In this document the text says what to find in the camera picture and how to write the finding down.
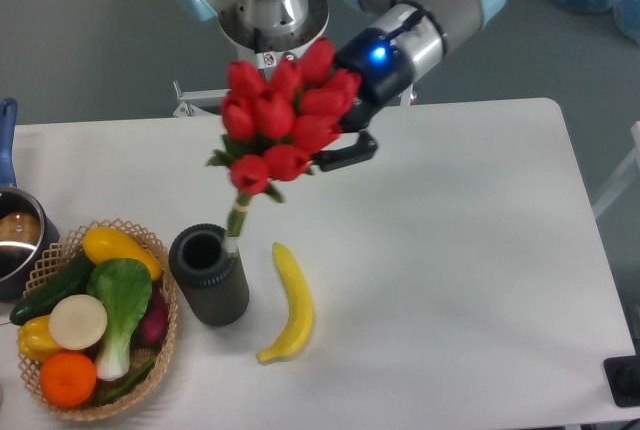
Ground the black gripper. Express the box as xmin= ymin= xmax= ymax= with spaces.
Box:
xmin=312 ymin=27 xmax=414 ymax=172

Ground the red tulip bouquet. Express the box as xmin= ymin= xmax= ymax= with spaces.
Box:
xmin=207 ymin=37 xmax=362 ymax=256

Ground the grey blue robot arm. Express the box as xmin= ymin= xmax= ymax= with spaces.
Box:
xmin=177 ymin=0 xmax=507 ymax=171

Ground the dark grey ribbed vase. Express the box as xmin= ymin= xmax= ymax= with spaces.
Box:
xmin=169 ymin=223 xmax=250 ymax=327

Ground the yellow banana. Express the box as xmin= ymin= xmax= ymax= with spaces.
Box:
xmin=256 ymin=242 xmax=314 ymax=364

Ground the purple onion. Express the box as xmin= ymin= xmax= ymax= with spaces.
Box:
xmin=138 ymin=287 xmax=169 ymax=344

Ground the green bok choy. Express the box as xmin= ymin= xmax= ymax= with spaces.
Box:
xmin=87 ymin=258 xmax=152 ymax=381

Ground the yellow squash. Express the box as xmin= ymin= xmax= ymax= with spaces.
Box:
xmin=82 ymin=227 xmax=162 ymax=281

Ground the woven wicker basket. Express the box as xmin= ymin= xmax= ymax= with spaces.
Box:
xmin=18 ymin=219 xmax=178 ymax=422

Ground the green cucumber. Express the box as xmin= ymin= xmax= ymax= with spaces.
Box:
xmin=9 ymin=251 xmax=95 ymax=326

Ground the green chili pepper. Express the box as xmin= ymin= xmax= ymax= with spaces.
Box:
xmin=93 ymin=360 xmax=155 ymax=406

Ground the black device at table edge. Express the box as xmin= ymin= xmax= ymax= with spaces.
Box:
xmin=603 ymin=355 xmax=639 ymax=408

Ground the orange fruit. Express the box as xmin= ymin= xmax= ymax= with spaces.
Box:
xmin=39 ymin=351 xmax=97 ymax=408

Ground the yellow bell pepper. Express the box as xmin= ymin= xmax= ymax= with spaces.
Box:
xmin=18 ymin=315 xmax=63 ymax=363

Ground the white frame at right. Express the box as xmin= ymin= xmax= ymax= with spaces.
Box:
xmin=591 ymin=121 xmax=639 ymax=219

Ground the blue handled saucepan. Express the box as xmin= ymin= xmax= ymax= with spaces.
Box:
xmin=1 ymin=98 xmax=59 ymax=302

